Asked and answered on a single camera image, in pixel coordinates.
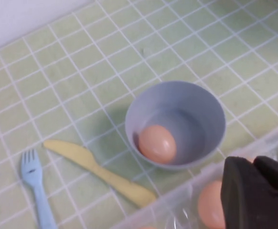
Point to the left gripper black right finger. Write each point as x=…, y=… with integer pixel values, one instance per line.
x=277, y=174

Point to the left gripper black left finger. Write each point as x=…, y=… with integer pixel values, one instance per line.
x=249, y=202

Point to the orange egg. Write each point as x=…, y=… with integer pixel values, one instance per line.
x=209, y=205
x=157, y=144

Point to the yellow plastic knife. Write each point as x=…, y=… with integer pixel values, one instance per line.
x=81, y=152

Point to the clear plastic egg box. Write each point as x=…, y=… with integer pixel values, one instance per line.
x=272, y=143

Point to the grey-blue plastic bowl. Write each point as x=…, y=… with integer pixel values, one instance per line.
x=189, y=107

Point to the green checked tablecloth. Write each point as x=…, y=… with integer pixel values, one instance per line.
x=81, y=71

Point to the light blue plastic fork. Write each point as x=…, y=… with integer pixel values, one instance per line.
x=32, y=171

